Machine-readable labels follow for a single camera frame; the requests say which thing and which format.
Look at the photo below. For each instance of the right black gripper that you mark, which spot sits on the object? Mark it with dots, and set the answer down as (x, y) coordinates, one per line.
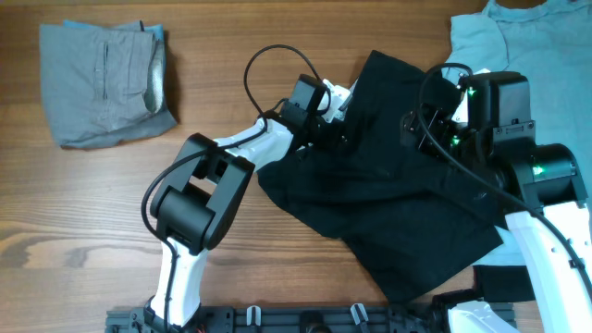
(439, 119)

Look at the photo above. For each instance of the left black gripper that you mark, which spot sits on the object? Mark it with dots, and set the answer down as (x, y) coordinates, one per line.
(330, 141)

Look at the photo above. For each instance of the black shorts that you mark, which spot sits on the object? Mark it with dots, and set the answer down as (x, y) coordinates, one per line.
(413, 222)

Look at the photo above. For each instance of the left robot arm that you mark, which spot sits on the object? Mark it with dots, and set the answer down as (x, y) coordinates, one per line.
(196, 199)

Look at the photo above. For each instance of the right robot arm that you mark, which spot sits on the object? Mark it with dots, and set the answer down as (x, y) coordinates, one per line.
(541, 186)

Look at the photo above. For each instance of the light blue t-shirt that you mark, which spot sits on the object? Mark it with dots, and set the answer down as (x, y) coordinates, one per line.
(550, 44)

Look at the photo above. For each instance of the black garment under t-shirt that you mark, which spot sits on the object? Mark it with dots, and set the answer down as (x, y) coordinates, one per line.
(503, 283)

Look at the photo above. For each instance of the folded blue garment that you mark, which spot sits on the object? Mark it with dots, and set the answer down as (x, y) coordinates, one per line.
(137, 25)

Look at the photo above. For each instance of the folded grey shorts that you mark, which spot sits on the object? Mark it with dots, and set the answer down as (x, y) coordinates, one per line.
(101, 87)

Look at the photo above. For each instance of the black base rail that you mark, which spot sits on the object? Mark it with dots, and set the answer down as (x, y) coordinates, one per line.
(217, 319)

